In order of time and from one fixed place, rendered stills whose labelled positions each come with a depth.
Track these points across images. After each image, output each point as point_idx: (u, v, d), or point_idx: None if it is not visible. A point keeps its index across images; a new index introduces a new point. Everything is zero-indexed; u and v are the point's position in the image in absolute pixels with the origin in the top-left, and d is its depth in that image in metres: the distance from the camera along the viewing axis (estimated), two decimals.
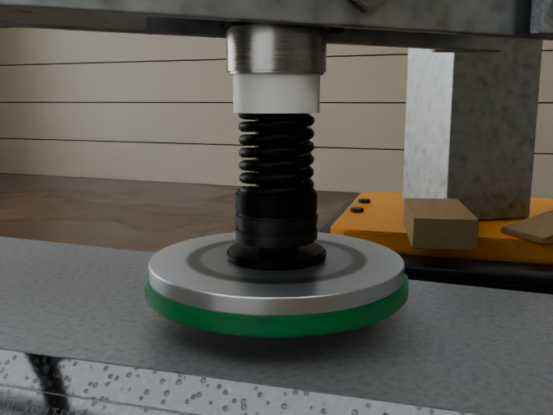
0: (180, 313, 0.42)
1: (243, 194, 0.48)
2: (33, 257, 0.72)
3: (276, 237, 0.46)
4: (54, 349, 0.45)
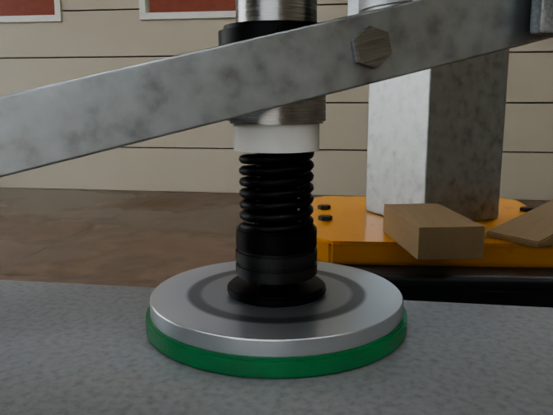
0: None
1: (243, 230, 0.48)
2: (10, 305, 0.55)
3: (276, 274, 0.47)
4: None
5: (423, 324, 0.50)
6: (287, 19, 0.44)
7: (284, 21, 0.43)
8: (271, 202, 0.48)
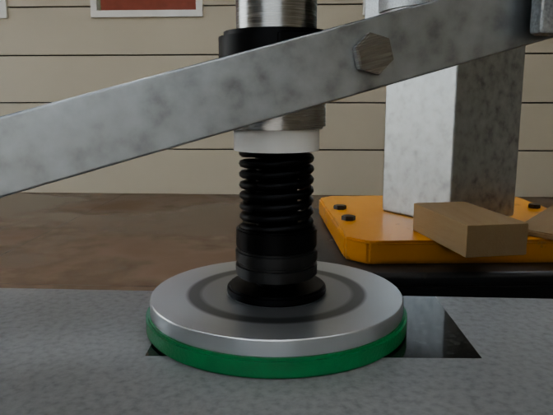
0: (204, 360, 0.41)
1: (243, 231, 0.48)
2: (117, 316, 0.52)
3: (276, 274, 0.47)
4: None
5: (549, 322, 0.51)
6: (287, 25, 0.44)
7: (284, 28, 0.43)
8: (271, 202, 0.48)
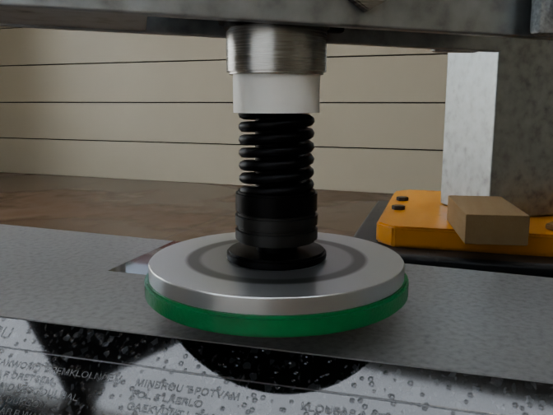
0: (164, 307, 0.43)
1: (243, 194, 0.48)
2: (115, 250, 0.75)
3: (276, 237, 0.46)
4: (179, 333, 0.49)
5: (416, 280, 0.63)
6: None
7: None
8: None
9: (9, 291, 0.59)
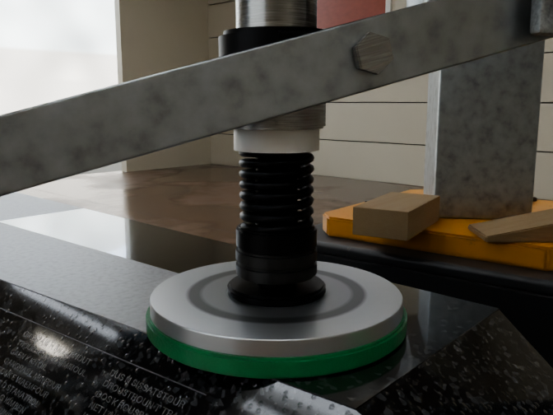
0: (146, 322, 0.49)
1: (243, 230, 0.48)
2: (32, 211, 1.03)
3: (276, 274, 0.47)
4: None
5: (169, 245, 0.78)
6: (287, 25, 0.44)
7: (284, 28, 0.43)
8: (271, 202, 0.48)
9: None
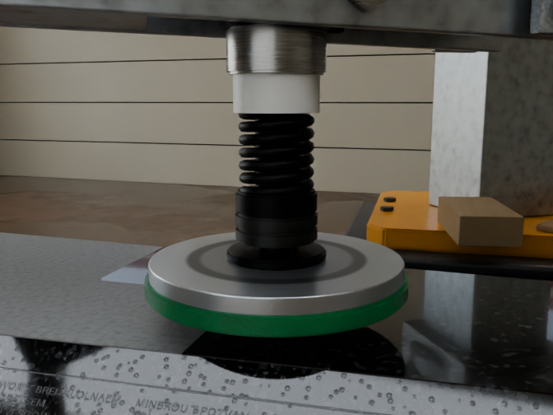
0: None
1: (243, 194, 0.48)
2: (103, 258, 0.72)
3: (276, 237, 0.46)
4: (181, 348, 0.46)
5: (421, 286, 0.61)
6: None
7: None
8: None
9: None
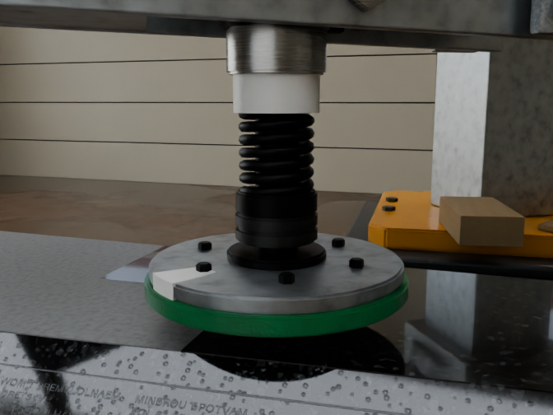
0: (404, 276, 0.51)
1: (243, 194, 0.48)
2: (105, 256, 0.72)
3: (276, 237, 0.46)
4: (180, 345, 0.46)
5: (420, 285, 0.61)
6: None
7: None
8: None
9: None
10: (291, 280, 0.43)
